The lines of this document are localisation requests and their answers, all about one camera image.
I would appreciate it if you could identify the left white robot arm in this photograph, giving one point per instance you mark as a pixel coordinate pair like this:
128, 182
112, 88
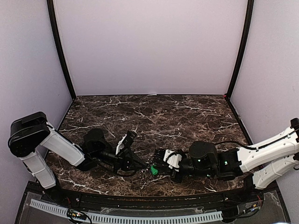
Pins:
29, 132

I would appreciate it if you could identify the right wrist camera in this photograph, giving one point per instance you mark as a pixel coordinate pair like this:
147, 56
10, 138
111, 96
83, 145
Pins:
168, 158

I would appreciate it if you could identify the black disc with keyrings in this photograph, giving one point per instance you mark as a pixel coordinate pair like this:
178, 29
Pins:
147, 177

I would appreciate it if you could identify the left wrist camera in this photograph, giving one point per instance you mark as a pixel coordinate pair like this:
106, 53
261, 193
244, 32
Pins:
126, 141

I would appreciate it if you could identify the left black frame post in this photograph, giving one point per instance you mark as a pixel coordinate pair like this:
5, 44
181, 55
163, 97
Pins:
59, 48

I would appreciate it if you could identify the black frame post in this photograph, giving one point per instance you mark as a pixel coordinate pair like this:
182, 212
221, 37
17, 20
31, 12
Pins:
241, 50
59, 48

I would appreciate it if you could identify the right black frame post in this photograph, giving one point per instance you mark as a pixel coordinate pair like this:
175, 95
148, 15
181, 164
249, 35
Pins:
241, 50

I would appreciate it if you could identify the black front rail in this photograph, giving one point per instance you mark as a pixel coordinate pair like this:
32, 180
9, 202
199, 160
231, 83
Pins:
220, 199

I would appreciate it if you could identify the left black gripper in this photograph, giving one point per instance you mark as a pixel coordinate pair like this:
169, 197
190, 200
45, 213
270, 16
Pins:
125, 160

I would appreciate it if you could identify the white slotted cable duct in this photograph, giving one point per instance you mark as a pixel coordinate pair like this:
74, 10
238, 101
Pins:
122, 216

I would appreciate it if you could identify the green key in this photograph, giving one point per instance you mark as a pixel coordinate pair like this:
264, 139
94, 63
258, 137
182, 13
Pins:
154, 170

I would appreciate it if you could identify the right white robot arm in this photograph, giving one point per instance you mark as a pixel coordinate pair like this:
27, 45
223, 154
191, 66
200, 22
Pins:
279, 154

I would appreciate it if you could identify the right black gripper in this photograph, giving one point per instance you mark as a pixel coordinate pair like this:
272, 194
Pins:
170, 172

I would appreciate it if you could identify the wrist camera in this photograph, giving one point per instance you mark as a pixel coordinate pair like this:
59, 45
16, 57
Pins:
168, 158
126, 141

